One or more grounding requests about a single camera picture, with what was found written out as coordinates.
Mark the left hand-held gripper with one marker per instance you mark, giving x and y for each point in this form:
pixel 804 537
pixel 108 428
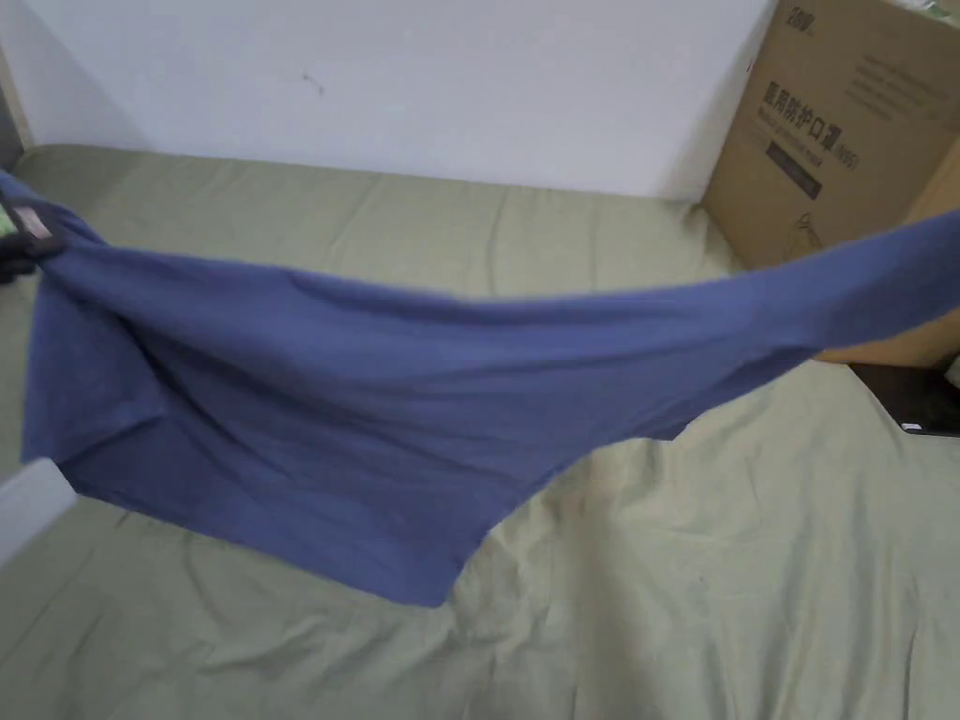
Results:
pixel 30 517

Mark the dark blue shirt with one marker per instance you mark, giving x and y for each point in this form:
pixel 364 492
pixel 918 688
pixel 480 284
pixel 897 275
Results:
pixel 360 390

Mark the black flat case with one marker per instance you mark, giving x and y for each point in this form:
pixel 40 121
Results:
pixel 911 397

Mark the brown cardboard carton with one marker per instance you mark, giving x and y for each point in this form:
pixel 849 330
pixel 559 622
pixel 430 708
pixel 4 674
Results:
pixel 825 112

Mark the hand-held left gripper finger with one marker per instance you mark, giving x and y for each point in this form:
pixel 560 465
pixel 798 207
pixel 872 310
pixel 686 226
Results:
pixel 34 229
pixel 13 262

